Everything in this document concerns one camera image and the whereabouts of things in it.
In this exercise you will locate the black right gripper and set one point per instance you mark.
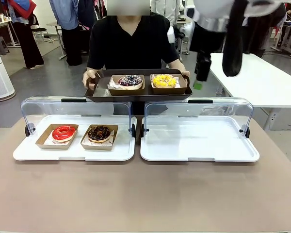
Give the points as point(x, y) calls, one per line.
point(208, 41)

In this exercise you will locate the cardboard box with yellow donut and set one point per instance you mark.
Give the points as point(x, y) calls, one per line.
point(168, 91)

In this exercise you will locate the yellow sprinkled donut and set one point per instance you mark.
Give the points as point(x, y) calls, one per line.
point(164, 81)

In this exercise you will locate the purple glazed donut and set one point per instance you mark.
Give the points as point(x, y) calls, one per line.
point(131, 81)

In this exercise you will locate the dark brown serving tray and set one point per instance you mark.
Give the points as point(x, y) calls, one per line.
point(99, 93)

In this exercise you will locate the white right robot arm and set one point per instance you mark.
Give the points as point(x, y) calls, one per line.
point(213, 24)

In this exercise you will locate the person in black shirt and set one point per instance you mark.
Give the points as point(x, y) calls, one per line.
point(126, 43)

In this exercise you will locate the chocolate glazed donut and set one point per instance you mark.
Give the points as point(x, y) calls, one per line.
point(99, 133)

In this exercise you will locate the cardboard box with chocolate donut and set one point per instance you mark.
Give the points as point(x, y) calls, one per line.
point(97, 146)

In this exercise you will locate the red glazed donut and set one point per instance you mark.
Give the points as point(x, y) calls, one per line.
point(63, 133)

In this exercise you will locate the cardboard box with red donut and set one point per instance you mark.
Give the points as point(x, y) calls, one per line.
point(46, 143)

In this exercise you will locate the person's left hand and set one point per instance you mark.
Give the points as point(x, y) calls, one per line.
point(185, 72)

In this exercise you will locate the person's right hand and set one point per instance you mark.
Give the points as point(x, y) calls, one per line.
point(88, 76)

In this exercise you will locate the clear plastic display lid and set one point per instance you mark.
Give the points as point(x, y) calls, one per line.
point(63, 109)
point(220, 108)

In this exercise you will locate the large white table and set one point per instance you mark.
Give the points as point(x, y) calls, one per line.
point(262, 82)

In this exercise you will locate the bystander with long hair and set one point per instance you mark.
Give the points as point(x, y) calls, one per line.
point(257, 36)

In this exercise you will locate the white display tray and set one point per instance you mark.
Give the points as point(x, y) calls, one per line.
point(196, 140)
point(70, 154)

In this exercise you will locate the bystander in dark jacket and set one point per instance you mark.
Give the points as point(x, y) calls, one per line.
point(87, 12)

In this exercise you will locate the bystander in blue shirt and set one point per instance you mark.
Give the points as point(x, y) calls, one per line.
point(65, 14)

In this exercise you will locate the grey background desk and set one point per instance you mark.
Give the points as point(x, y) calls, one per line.
point(57, 24)

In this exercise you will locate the black office chair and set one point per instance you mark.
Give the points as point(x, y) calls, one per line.
point(38, 30)

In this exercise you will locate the bystander in dark trousers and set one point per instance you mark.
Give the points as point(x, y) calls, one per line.
point(31, 48)

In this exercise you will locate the grey plastic stool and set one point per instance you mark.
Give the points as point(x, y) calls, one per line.
point(2, 44)

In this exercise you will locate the white air purifier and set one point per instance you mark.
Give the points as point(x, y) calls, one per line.
point(0, 72)

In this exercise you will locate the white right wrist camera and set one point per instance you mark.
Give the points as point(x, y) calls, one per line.
point(171, 35)

